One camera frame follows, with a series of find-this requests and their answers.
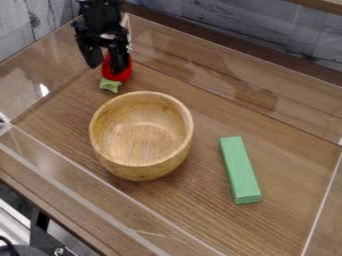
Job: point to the green rectangular block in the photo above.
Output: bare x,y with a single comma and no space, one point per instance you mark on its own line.
244,187

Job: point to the red plush strawberry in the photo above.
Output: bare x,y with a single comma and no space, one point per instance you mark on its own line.
112,80

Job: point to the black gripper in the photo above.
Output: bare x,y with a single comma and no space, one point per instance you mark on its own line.
99,28

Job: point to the wooden bowl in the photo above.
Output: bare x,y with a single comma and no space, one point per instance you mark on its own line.
140,134

